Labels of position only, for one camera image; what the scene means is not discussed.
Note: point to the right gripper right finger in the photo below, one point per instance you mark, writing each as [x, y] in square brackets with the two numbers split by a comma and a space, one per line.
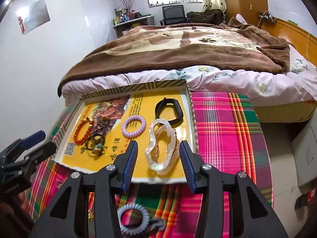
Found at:
[251, 215]

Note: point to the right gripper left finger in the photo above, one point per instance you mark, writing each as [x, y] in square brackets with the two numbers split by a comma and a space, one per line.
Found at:
[67, 213]

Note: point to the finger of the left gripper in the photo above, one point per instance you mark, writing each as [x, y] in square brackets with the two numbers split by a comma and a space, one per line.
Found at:
[37, 156]
[20, 145]

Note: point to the translucent pink hair claw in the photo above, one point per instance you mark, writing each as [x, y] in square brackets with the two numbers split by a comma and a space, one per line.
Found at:
[162, 151]

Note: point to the striped yellow cardboard tray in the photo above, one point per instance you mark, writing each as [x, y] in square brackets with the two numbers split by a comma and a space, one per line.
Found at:
[91, 136]

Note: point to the colourful plaid tablecloth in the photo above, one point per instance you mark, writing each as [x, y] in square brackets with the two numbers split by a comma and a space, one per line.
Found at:
[229, 137]

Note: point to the black wristband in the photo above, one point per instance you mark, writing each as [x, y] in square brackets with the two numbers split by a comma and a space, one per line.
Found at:
[170, 110]

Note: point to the desk with clutter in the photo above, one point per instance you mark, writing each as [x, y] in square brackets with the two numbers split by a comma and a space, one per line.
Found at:
[127, 20]

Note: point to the brown paw print blanket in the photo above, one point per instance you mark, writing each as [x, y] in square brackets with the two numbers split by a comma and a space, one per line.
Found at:
[231, 46]

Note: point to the black office chair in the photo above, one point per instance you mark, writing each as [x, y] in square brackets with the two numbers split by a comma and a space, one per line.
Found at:
[173, 14]

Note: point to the wooden headboard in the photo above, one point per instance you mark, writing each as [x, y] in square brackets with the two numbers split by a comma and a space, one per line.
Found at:
[304, 42]

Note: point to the wall poster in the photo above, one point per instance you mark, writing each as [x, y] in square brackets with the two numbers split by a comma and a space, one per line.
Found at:
[32, 16]

